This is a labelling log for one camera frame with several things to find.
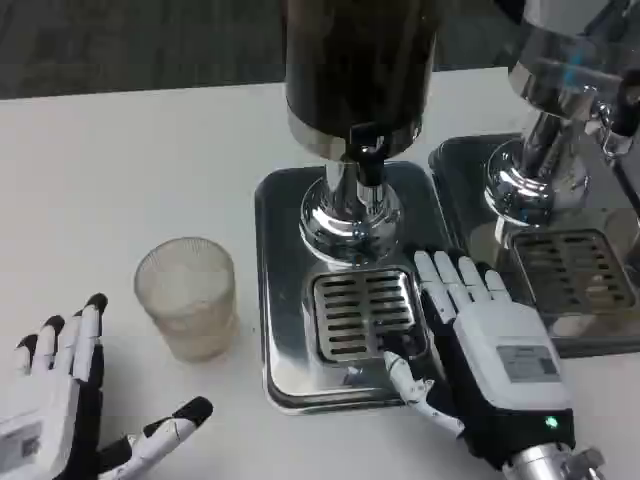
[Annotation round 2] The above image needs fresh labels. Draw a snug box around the dark drink dispenser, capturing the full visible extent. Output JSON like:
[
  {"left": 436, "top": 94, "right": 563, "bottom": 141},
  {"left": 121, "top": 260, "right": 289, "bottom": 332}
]
[{"left": 282, "top": 0, "right": 443, "bottom": 265}]

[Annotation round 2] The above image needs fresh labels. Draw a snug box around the black dispenser tap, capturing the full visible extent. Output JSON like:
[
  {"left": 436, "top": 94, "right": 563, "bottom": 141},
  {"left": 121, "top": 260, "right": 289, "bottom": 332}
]
[
  {"left": 349, "top": 121, "right": 392, "bottom": 206},
  {"left": 589, "top": 68, "right": 640, "bottom": 162}
]

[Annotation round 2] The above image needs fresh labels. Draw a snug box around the steel drip tray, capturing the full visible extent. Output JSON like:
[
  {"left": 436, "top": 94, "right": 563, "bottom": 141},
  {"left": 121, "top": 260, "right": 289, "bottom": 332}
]
[
  {"left": 428, "top": 133, "right": 640, "bottom": 359},
  {"left": 253, "top": 160, "right": 464, "bottom": 416}
]

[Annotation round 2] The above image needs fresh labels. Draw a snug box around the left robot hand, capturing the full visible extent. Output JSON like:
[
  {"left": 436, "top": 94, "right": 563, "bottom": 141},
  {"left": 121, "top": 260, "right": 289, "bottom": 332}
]
[{"left": 0, "top": 292, "right": 215, "bottom": 480}]

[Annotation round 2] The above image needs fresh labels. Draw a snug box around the clear drink dispenser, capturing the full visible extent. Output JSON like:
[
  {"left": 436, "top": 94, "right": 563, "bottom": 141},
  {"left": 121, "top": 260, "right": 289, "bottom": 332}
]
[{"left": 485, "top": 0, "right": 640, "bottom": 216}]

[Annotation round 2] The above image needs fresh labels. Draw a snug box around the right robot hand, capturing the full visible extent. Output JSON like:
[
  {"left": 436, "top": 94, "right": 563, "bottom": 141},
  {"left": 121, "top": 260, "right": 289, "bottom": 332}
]
[{"left": 377, "top": 247, "right": 576, "bottom": 472}]

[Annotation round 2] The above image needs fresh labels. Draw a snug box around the clear ribbed glass cup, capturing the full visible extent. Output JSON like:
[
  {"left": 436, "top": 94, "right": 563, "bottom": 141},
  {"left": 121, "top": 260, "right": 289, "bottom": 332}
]
[{"left": 133, "top": 237, "right": 242, "bottom": 363}]

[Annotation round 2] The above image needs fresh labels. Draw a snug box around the steel drip grid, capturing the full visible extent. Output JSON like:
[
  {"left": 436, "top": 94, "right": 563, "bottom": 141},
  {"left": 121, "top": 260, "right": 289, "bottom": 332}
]
[
  {"left": 312, "top": 268, "right": 430, "bottom": 365},
  {"left": 510, "top": 228, "right": 637, "bottom": 315}
]

